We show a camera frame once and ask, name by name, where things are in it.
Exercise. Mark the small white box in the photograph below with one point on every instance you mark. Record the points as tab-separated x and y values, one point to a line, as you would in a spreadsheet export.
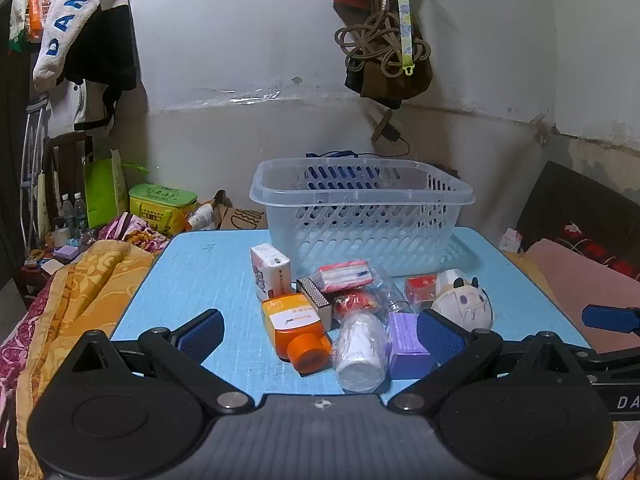
510	240

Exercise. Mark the black charger plug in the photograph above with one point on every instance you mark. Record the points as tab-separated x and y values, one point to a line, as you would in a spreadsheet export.
389	132

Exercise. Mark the red box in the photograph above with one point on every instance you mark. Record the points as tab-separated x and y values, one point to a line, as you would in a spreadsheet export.
420	287

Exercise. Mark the yellow tin with green lid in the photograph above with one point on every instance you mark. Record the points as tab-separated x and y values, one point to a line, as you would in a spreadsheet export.
160	210

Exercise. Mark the translucent white plastic basket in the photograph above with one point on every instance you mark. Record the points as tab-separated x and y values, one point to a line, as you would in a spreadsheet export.
350	240

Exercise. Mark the dark wooden headboard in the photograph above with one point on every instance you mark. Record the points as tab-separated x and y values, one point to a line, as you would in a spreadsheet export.
565	195

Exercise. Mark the grey crutch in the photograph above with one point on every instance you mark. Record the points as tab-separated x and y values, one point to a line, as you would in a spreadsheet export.
30	160

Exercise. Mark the orange packet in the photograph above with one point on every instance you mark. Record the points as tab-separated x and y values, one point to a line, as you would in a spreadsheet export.
36	15

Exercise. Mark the cardboard box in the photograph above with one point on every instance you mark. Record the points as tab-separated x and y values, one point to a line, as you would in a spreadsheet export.
240	217

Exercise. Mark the dark wooden chair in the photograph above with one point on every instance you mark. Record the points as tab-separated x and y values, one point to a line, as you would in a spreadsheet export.
70	142

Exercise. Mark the clear water bottle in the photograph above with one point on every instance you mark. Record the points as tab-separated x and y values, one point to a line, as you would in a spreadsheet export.
80	208
66	208

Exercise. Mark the wrapped stack of plastic cups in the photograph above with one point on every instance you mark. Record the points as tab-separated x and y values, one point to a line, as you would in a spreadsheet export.
360	355

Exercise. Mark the red and white tissue packet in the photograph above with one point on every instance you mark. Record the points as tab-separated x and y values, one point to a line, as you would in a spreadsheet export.
345	275

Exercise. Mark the blue shopping bag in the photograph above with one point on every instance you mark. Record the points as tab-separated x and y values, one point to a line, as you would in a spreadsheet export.
330	172

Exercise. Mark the white garment with blue letters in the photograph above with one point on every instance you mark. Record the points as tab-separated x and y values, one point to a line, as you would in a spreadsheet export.
65	25

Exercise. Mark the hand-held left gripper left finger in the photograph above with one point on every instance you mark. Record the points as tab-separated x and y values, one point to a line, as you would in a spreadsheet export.
200	336

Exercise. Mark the green paper bag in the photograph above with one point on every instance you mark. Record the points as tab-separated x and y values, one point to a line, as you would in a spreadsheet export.
102	190

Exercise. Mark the brown hanging bag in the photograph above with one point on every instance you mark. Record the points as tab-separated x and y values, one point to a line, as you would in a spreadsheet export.
395	85

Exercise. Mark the white jar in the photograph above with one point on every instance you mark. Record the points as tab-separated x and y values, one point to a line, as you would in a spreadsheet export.
61	236

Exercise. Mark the pink cloth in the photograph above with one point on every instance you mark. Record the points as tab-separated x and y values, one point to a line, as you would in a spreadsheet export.
565	270

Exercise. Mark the white hanging bag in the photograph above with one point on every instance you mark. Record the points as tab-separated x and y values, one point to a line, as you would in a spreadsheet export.
85	107

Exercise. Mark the red snack packet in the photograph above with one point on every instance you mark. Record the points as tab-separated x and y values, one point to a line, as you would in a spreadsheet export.
355	303

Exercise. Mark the orange patterned blanket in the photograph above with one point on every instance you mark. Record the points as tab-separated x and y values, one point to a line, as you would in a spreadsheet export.
75	285

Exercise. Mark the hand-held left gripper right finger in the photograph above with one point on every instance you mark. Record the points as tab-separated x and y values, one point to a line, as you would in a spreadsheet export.
440	340

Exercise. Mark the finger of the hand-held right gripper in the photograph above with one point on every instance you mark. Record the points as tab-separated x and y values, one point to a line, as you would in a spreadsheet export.
607	318

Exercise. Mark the white plastic bottle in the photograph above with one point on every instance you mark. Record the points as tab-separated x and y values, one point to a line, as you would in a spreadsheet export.
201	217

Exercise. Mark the white plush toy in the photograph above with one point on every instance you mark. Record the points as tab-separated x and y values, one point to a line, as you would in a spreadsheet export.
462	305

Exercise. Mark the matchbox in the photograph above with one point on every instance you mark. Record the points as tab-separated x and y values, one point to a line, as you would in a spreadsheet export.
317	300

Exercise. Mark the white tissue pack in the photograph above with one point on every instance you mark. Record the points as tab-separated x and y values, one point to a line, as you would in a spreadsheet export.
267	266

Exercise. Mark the small purple box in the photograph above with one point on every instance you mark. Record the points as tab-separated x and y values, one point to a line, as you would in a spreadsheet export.
65	251

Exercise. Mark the red checkered cloth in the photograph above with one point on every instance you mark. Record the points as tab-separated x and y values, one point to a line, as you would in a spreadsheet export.
600	251

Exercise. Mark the orange bottle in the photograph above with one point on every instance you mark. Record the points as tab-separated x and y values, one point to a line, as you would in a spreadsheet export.
292	327

